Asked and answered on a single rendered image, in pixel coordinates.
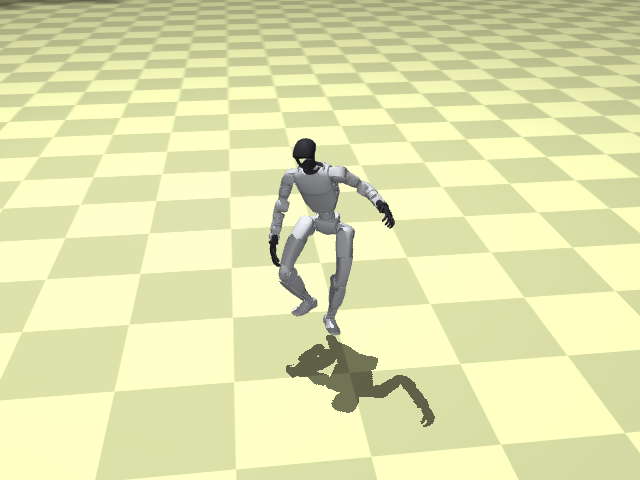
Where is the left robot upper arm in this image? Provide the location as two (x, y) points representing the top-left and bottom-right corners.
(328, 166), (368, 197)

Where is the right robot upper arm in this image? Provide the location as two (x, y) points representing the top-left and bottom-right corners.
(277, 168), (296, 212)

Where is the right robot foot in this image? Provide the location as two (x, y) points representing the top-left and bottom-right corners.
(291, 297), (317, 316)

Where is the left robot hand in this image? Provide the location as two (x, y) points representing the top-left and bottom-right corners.
(376, 200), (395, 229)

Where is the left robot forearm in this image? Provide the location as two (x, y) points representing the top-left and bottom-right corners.
(363, 181), (386, 210)

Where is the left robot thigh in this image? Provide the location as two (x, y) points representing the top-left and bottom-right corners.
(330, 222), (355, 290)

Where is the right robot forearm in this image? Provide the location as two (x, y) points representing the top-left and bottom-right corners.
(269, 200), (285, 241)

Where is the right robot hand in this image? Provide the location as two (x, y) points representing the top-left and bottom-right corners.
(269, 234), (281, 267)

